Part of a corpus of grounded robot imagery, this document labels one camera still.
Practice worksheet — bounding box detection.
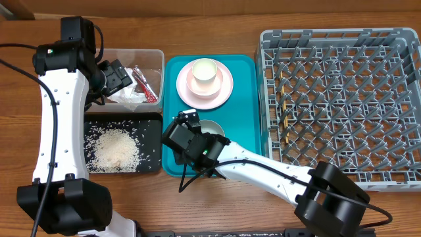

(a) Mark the grey bowl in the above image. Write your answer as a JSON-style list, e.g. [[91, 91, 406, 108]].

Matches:
[[200, 120, 225, 136]]

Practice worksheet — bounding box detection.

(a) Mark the large white plate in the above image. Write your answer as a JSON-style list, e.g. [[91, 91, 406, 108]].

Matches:
[[176, 59, 234, 110]]

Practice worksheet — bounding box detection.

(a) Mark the teal serving tray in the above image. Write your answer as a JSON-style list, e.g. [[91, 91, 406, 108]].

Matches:
[[161, 54, 262, 178]]

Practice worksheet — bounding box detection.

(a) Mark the rice pile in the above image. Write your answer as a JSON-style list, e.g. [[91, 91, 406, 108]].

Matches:
[[84, 118, 162, 174]]

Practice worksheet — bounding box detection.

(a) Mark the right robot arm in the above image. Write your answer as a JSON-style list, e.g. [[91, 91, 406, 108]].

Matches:
[[162, 110, 370, 236]]

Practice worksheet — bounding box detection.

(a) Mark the clear plastic bin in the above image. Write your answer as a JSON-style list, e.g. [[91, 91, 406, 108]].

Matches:
[[87, 49, 164, 113]]

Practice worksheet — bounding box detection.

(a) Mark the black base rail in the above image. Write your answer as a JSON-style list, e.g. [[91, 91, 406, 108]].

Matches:
[[134, 228, 376, 237]]

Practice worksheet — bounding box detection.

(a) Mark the small pink plate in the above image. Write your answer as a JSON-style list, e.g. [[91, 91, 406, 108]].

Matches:
[[186, 68, 224, 97]]

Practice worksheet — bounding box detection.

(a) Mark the white tissue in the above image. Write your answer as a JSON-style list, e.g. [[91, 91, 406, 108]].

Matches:
[[107, 68, 147, 103]]

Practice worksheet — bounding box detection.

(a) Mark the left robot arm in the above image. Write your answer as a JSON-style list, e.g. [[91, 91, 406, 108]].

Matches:
[[17, 38, 141, 236]]

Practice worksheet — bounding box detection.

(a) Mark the red sauce packet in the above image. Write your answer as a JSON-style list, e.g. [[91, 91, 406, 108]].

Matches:
[[132, 65, 158, 103]]

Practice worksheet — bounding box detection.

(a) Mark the grey dishwasher rack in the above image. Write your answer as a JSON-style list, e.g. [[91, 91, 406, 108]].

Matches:
[[256, 28, 420, 192]]

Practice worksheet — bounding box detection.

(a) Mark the white cup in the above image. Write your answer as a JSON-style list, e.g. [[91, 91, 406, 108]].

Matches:
[[192, 58, 218, 84]]

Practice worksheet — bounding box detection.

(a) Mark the black plastic tray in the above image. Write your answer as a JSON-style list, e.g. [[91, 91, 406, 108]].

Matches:
[[82, 112, 164, 174]]

